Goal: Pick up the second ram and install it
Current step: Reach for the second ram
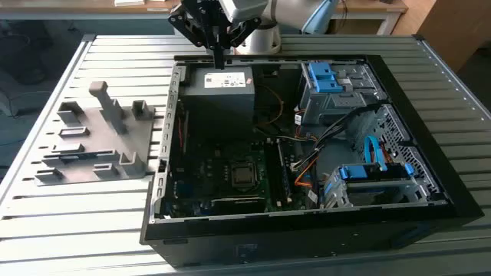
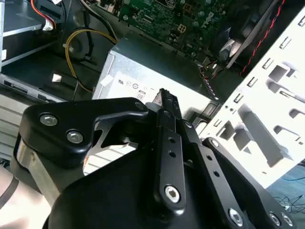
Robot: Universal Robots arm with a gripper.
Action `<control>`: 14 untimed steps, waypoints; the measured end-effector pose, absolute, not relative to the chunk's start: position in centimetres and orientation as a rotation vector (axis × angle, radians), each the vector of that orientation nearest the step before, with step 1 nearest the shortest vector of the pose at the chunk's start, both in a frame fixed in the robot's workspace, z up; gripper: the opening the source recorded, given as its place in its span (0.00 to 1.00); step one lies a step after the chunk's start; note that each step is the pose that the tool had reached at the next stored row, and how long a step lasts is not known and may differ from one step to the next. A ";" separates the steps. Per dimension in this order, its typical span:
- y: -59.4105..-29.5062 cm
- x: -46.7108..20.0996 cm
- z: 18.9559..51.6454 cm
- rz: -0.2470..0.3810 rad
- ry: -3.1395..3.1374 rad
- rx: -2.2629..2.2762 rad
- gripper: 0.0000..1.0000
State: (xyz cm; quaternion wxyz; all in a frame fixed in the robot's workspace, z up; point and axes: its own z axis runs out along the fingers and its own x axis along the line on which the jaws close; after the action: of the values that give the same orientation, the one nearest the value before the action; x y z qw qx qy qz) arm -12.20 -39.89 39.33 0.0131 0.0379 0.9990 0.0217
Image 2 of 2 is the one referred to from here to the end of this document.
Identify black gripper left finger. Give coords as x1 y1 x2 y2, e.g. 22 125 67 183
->
13 88 188 215

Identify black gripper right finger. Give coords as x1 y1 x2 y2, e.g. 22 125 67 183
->
169 92 298 229

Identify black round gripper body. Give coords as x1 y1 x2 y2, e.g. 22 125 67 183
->
49 149 235 229

